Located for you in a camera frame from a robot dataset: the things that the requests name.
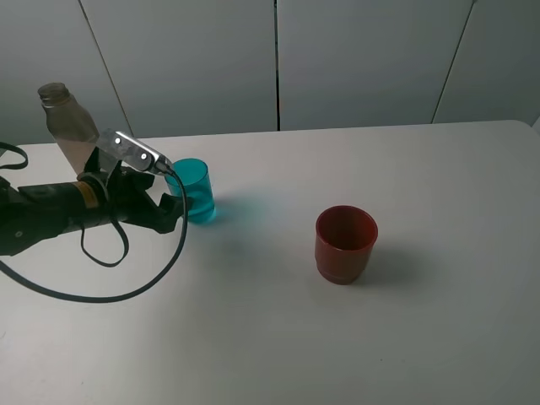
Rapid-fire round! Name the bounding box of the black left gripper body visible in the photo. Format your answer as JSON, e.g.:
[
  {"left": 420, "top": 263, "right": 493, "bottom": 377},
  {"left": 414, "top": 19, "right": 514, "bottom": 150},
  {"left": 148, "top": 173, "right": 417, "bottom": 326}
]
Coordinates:
[{"left": 79, "top": 149, "right": 157, "bottom": 230}]

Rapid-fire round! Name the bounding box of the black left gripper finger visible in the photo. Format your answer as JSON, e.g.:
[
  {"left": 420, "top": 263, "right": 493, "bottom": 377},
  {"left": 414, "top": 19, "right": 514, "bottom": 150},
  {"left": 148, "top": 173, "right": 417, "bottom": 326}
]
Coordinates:
[{"left": 152, "top": 193, "right": 186, "bottom": 234}]

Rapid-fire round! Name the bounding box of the teal translucent cup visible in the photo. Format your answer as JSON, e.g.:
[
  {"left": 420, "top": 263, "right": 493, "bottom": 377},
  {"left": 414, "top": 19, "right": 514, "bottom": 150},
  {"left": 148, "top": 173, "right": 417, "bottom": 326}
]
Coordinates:
[{"left": 172, "top": 158, "right": 215, "bottom": 224}]

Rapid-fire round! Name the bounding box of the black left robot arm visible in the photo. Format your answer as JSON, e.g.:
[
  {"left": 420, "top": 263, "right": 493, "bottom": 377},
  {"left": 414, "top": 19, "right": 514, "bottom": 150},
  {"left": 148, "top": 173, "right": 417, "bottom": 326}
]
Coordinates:
[{"left": 1, "top": 153, "right": 193, "bottom": 257}]

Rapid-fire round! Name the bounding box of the red plastic cup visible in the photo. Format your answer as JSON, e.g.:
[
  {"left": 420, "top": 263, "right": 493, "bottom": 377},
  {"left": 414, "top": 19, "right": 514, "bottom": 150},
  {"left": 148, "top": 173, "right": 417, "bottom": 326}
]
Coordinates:
[{"left": 315, "top": 205, "right": 378, "bottom": 285}]

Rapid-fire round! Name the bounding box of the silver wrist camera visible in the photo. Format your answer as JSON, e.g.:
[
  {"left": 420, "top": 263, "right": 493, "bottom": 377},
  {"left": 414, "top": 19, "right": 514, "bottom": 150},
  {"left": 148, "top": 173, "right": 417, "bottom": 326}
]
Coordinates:
[{"left": 96, "top": 129, "right": 172, "bottom": 176}]

